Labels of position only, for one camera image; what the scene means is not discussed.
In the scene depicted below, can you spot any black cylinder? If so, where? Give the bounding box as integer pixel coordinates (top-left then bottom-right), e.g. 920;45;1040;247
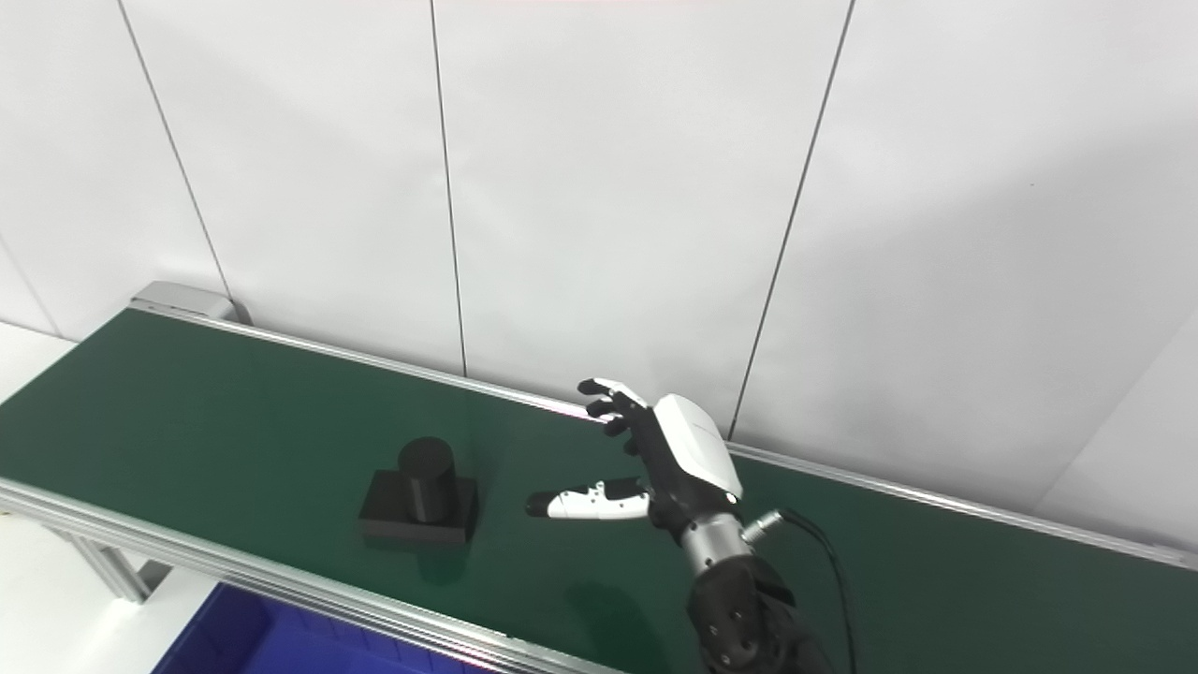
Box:
358;436;480;549

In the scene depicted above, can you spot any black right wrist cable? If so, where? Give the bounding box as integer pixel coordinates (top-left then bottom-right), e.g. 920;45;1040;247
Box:
744;508;858;674

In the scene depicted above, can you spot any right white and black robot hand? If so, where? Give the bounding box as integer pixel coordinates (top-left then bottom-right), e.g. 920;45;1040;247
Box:
526;377;745;535

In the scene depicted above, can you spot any blue plastic bin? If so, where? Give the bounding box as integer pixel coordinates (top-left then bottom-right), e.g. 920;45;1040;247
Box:
154;582;497;674

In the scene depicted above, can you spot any green conveyor belt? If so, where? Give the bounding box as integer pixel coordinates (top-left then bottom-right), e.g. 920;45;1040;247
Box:
0;281;1198;674
0;309;1198;674

